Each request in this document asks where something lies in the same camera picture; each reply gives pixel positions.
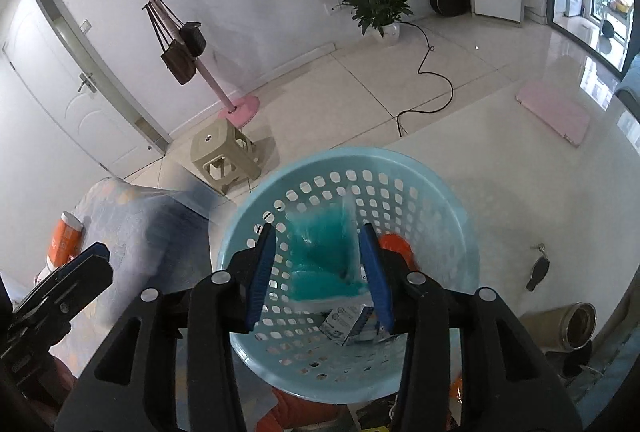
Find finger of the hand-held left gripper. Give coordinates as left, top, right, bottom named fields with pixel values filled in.
left=10, top=242, right=113, bottom=338

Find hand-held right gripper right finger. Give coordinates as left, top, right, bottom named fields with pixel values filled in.
left=357, top=223, right=583, bottom=432

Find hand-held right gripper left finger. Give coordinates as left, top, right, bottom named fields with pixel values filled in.
left=55, top=222, right=278, bottom=432

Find orange-red plastic wrapper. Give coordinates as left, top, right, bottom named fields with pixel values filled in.
left=380, top=233, right=417, bottom=270

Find white milk carton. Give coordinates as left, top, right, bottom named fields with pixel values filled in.
left=320, top=302, right=396, bottom=347

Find teal plastic packet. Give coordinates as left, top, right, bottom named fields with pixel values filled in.
left=285, top=192, right=373, bottom=303

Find light blue plastic basket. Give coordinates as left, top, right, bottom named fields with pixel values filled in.
left=209, top=147, right=481, bottom=403

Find black shoulder bag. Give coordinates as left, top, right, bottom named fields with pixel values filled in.
left=155, top=0, right=207, bottom=58

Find orange cup with white lid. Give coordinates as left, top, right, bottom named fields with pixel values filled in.
left=45, top=211, right=85, bottom=273

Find patterned grey tablecloth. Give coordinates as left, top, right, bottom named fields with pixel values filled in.
left=10, top=177, right=273, bottom=432

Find beige plastic stool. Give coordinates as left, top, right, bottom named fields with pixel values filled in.
left=191, top=119, right=263, bottom=195

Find black key fob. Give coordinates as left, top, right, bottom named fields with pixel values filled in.
left=525, top=243, right=551, bottom=292

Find white door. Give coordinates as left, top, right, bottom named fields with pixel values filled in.
left=0, top=0, right=161, bottom=175

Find metal thermos flask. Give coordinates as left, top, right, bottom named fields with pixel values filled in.
left=520, top=302, right=598, bottom=355

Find pink coat rack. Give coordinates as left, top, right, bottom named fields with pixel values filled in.
left=97, top=0, right=261, bottom=129

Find brown tote bag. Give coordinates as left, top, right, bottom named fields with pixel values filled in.
left=142, top=2, right=197, bottom=86

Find pink floor mat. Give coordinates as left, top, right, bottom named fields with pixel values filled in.
left=516, top=81, right=593, bottom=147

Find green potted plant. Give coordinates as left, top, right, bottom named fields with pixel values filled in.
left=334, top=0, right=417, bottom=44

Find grey sofa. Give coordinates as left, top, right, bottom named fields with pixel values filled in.
left=615, top=57, right=640, bottom=123

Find black cable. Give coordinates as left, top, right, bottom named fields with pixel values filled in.
left=396, top=23, right=455, bottom=137

